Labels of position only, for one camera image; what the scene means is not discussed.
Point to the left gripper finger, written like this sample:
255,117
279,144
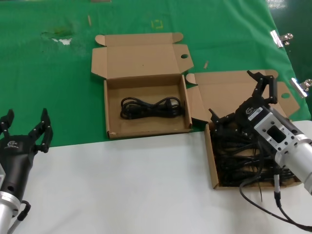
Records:
44,134
6,124

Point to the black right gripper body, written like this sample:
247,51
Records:
247,114

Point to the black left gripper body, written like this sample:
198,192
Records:
14,158

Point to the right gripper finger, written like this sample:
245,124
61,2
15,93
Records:
224,123
265,87

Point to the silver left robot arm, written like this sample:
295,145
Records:
7,207

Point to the cardboard box with lid hole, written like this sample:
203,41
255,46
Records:
146,129

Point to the silver binder clip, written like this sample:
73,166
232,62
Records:
278,39
298,86

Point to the green table cloth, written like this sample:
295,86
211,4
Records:
36,85

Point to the small wooden stick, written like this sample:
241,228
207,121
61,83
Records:
90,20
206,64

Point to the black zip tie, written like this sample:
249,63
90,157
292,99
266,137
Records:
260,193

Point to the brown cardboard strip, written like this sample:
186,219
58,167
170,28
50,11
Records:
101,1

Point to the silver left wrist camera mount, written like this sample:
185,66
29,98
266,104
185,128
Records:
2,175

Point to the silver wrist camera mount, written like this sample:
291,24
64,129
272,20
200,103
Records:
270,126
2,175

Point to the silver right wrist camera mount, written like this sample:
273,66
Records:
270,126

